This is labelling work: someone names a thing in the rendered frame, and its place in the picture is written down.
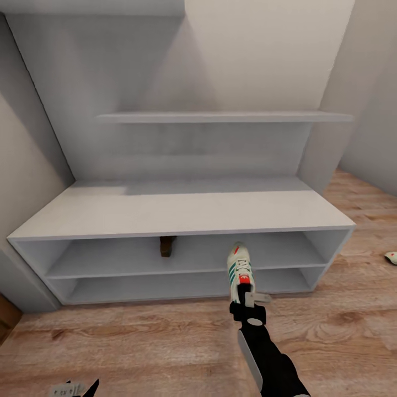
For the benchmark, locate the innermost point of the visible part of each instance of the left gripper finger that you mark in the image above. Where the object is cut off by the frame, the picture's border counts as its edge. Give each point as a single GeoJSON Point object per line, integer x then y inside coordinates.
{"type": "Point", "coordinates": [92, 390]}

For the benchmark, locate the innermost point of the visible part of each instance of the sandal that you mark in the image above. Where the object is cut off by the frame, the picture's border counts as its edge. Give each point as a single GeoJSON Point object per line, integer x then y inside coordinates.
{"type": "Point", "coordinates": [165, 247]}

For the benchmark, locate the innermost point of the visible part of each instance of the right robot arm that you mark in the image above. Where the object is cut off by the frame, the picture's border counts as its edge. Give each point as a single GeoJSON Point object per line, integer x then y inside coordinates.
{"type": "Point", "coordinates": [273, 372]}

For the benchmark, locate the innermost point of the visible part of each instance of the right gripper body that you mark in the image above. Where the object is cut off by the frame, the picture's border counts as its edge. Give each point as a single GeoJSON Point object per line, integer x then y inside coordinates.
{"type": "Point", "coordinates": [240, 310]}

